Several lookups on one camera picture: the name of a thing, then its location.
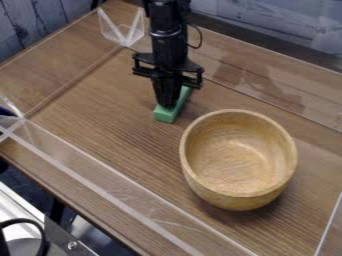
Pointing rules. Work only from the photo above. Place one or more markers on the black table leg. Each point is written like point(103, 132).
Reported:
point(57, 211)

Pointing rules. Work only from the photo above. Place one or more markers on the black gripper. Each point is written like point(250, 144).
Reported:
point(168, 65)

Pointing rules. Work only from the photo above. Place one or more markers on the clear acrylic corner bracket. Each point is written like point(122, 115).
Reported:
point(122, 34)

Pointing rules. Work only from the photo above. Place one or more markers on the metal bracket with screw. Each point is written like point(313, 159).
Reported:
point(63, 243)

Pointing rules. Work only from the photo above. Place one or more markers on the green rectangular block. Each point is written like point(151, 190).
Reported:
point(168, 115)

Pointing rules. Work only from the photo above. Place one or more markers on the brown wooden bowl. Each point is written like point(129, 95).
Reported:
point(238, 158)

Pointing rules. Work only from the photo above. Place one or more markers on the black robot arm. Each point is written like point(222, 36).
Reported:
point(169, 17)

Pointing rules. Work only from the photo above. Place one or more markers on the clear acrylic front barrier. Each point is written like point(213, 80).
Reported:
point(155, 228)

